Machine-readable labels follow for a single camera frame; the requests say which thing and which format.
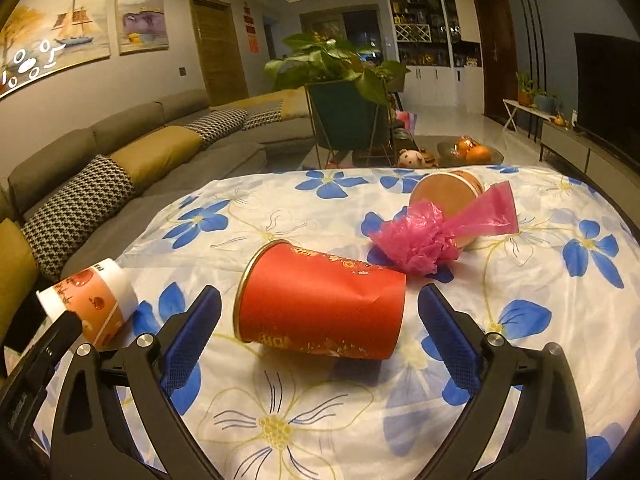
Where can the orange fruit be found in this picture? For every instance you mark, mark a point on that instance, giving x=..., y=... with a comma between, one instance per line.
x=480, y=154

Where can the large red paper cup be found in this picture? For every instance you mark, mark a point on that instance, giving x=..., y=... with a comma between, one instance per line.
x=325, y=305

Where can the mustard yellow cushion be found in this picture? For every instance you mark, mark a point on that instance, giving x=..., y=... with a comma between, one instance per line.
x=295, y=102
x=15, y=280
x=155, y=155

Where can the gold rimmed red paper cup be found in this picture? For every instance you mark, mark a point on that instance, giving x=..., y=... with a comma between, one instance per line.
x=440, y=200

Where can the dark fruit tray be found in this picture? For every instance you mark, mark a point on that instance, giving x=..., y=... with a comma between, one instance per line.
x=447, y=157

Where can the white printed paper cup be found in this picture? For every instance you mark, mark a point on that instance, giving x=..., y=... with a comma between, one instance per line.
x=95, y=300

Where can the pink pig toy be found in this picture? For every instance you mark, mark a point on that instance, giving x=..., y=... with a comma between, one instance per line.
x=411, y=158

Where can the dark wooden door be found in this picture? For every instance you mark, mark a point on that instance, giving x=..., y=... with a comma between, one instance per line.
x=495, y=50

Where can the purple wall painting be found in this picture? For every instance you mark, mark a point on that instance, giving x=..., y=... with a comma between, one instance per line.
x=142, y=17

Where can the pink plastic bag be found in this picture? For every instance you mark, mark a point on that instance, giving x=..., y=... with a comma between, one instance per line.
x=415, y=240

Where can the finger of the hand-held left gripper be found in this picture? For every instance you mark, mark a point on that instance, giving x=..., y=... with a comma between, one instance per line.
x=60, y=334

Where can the black television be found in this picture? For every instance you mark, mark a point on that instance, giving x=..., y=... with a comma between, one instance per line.
x=610, y=90

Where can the red wall decorations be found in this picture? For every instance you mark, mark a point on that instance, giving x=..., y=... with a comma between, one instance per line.
x=251, y=27

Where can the small potted plant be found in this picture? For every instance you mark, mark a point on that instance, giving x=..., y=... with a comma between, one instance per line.
x=547, y=104
x=526, y=92

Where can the grey television stand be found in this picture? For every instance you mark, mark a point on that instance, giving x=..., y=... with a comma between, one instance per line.
x=585, y=152

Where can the small pink bag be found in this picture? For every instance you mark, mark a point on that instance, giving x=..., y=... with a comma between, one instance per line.
x=407, y=120

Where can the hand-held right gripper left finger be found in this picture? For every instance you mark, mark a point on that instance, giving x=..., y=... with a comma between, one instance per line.
x=192, y=340

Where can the green leafy plant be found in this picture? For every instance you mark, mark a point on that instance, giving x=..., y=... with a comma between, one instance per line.
x=325, y=57

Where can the balcony glass door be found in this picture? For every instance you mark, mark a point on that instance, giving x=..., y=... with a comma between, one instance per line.
x=360, y=27

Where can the small orange ornament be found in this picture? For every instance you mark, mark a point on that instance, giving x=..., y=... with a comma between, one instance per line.
x=559, y=120

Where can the white display cabinet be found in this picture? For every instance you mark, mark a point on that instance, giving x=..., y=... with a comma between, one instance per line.
x=430, y=75

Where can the white side table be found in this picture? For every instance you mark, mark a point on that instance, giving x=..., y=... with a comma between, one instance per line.
x=520, y=107

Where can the dark green planter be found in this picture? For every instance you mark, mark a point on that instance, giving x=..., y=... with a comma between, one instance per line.
x=345, y=115

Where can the orange wrapped ornament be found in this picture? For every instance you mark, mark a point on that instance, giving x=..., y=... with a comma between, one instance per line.
x=462, y=145

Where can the large houndstooth cushion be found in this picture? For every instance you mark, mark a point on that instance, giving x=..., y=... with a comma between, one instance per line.
x=75, y=215

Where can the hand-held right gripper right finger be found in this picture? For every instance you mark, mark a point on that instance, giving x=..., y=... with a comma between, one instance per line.
x=447, y=340

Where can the grey sectional sofa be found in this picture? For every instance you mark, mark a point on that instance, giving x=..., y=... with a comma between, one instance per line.
x=165, y=195

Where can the light wooden door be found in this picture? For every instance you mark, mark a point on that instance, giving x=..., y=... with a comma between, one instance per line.
x=220, y=50

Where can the sailboat wall painting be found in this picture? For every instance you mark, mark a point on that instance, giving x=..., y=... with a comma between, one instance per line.
x=55, y=35

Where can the blue floral tablecloth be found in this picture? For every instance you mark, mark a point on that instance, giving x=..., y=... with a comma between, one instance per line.
x=310, y=410

